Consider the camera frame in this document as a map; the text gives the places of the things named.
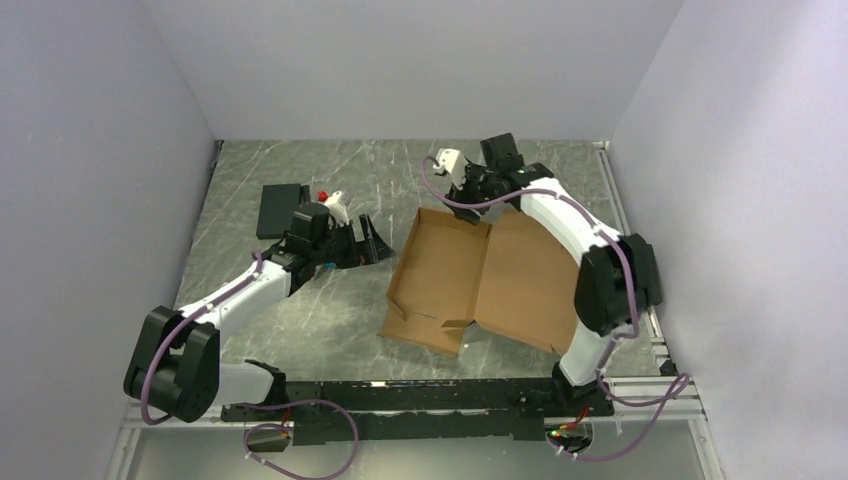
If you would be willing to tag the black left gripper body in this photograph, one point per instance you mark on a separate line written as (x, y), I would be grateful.
(339, 246)

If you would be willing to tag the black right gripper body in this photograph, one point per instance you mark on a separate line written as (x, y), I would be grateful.
(478, 186)

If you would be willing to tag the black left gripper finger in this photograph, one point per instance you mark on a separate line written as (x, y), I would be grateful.
(364, 249)
(383, 250)

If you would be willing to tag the brown cardboard box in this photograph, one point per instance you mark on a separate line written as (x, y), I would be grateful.
(512, 278)

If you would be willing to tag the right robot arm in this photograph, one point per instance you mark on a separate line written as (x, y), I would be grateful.
(618, 278)

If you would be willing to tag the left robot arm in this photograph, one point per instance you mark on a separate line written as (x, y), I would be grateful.
(176, 371)

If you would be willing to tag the flat black box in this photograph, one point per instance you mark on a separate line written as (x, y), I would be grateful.
(277, 205)

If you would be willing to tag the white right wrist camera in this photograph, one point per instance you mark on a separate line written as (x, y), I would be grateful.
(452, 163)

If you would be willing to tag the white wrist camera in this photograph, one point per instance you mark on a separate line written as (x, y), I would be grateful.
(452, 163)
(335, 204)

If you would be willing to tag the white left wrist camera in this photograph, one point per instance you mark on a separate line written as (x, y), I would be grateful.
(335, 204)

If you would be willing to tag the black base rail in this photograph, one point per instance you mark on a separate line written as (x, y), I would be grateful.
(329, 411)

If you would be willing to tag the aluminium frame rail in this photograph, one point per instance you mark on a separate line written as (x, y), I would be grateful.
(638, 398)

